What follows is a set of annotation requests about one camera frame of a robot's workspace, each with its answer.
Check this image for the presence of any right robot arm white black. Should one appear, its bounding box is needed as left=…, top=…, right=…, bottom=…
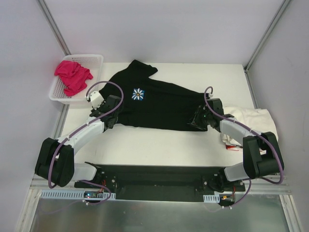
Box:
left=189, top=99, right=284, bottom=192

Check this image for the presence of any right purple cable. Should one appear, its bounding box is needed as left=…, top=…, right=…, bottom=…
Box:
left=204, top=86, right=285, bottom=213

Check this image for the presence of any black t shirt daisy logo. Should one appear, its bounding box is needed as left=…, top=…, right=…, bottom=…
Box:
left=99, top=60, right=205, bottom=131

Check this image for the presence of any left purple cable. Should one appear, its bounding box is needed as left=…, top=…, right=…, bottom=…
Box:
left=38, top=81, right=125, bottom=215

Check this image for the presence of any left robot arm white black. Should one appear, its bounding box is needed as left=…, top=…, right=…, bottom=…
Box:
left=35, top=95, right=123, bottom=188

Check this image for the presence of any right white cable duct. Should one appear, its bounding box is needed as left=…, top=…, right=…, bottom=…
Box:
left=203, top=194, right=220, bottom=203

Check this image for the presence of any pink t shirt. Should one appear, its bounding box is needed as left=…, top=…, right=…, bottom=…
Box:
left=54, top=60, right=93, bottom=97

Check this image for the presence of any red white folded shirt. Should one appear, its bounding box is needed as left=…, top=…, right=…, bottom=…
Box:
left=225, top=145, right=242, bottom=151

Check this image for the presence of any left aluminium frame post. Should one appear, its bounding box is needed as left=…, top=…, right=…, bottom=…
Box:
left=36, top=0, right=71, bottom=56

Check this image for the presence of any aluminium rail extrusion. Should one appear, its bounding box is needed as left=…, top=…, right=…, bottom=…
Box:
left=30, top=175, right=292, bottom=195

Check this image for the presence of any white plastic basket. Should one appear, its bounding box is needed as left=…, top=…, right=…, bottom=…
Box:
left=49, top=54, right=103, bottom=105

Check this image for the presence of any purple cable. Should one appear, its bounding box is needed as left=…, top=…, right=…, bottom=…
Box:
left=38, top=81, right=125, bottom=215
left=204, top=86, right=285, bottom=213

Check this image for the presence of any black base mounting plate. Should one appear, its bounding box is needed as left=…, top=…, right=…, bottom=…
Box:
left=73, top=164, right=247, bottom=201

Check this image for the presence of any white cable duct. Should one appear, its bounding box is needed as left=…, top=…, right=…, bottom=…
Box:
left=203, top=194, right=220, bottom=203
left=41, top=190, right=116, bottom=201

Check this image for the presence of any aluminium frame post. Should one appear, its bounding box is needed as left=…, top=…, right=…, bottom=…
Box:
left=244, top=0, right=293, bottom=73
left=36, top=0, right=71, bottom=56

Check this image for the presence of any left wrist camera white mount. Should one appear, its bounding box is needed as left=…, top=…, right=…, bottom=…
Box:
left=86, top=90, right=104, bottom=110

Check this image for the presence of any left white cable duct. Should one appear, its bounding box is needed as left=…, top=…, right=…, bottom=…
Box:
left=41, top=190, right=116, bottom=201

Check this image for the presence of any folded white t shirt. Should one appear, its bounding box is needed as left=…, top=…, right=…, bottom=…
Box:
left=221, top=105, right=279, bottom=146

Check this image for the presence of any right aluminium frame post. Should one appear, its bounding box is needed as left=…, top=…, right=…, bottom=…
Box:
left=244, top=0, right=293, bottom=73

